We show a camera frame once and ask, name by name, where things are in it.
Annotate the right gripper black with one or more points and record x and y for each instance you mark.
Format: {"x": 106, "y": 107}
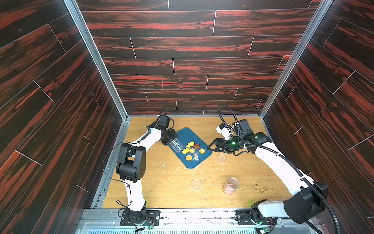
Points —
{"x": 220, "y": 145}

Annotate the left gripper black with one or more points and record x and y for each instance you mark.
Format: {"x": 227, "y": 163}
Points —
{"x": 174, "y": 135}

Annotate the clear jar lid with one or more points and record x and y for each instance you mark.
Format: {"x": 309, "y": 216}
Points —
{"x": 222, "y": 158}
{"x": 196, "y": 184}

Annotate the yellow fish shaped cookie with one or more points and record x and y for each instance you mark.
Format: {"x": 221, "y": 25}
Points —
{"x": 190, "y": 144}

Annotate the clear jar with yellow cookies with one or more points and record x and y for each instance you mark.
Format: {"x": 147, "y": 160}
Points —
{"x": 176, "y": 145}

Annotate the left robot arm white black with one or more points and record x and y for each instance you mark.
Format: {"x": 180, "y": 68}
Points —
{"x": 131, "y": 164}

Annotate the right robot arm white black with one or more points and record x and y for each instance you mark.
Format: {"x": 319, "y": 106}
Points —
{"x": 309, "y": 198}

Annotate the clear jar with pink cookies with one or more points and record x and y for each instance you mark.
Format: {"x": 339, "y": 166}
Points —
{"x": 231, "y": 185}

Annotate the teal plastic tray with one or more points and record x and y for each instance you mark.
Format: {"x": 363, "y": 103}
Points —
{"x": 186, "y": 135}

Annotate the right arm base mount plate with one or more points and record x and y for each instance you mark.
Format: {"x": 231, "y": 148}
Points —
{"x": 253, "y": 217}

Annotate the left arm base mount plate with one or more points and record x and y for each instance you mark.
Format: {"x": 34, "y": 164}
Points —
{"x": 140, "y": 218}

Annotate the aluminium front rail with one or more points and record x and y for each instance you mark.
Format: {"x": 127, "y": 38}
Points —
{"x": 184, "y": 221}

